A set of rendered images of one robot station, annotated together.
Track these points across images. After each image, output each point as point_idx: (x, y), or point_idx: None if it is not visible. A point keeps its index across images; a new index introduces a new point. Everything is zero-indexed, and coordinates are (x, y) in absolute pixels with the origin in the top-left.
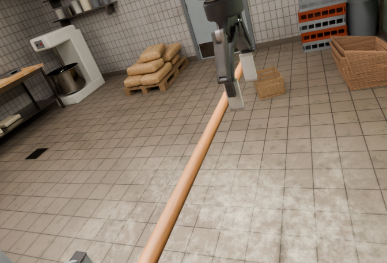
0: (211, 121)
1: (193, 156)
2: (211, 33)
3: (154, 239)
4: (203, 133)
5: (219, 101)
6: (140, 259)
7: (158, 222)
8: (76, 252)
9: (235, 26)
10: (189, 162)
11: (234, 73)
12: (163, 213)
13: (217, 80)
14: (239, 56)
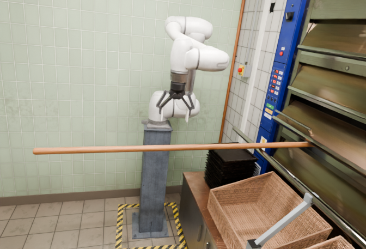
0: (171, 145)
1: (199, 144)
2: (190, 92)
3: (237, 143)
4: (182, 145)
5: (147, 146)
6: (243, 144)
7: (231, 144)
8: (252, 246)
9: None
10: (202, 145)
11: (103, 147)
12: (228, 144)
13: (194, 107)
14: (163, 109)
